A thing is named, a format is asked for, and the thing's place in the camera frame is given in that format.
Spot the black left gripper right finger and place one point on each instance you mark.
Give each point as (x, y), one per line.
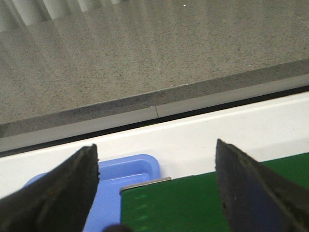
(254, 198)

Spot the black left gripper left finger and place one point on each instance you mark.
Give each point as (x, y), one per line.
(59, 201)

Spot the blue plastic tray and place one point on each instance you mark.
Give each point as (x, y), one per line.
(114, 175)

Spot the green conveyor belt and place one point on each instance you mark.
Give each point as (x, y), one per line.
(188, 204)

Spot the grey speckled stone counter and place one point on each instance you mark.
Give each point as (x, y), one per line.
(76, 67)

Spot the white pleated curtain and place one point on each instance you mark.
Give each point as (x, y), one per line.
(20, 13)

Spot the aluminium conveyor frame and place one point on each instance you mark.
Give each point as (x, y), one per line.
(141, 184)

